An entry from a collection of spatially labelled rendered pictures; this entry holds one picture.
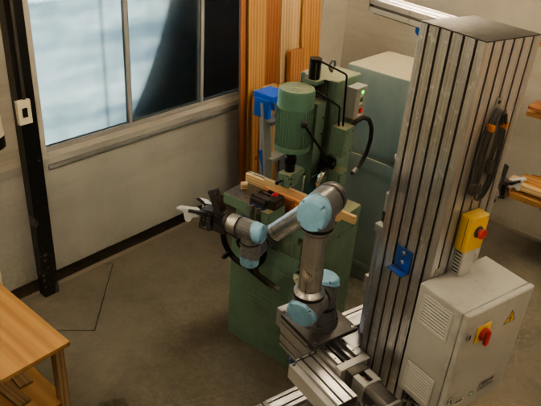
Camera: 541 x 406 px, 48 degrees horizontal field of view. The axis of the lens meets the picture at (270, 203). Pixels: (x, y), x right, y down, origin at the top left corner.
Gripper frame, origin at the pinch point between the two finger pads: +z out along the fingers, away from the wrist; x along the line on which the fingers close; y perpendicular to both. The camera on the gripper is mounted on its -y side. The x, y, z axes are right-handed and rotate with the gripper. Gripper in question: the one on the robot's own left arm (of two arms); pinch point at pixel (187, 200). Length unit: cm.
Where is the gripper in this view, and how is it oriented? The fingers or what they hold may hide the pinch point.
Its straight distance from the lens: 240.4
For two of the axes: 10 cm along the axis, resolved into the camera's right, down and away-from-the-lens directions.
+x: 4.9, -2.7, 8.3
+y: -1.3, 9.2, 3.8
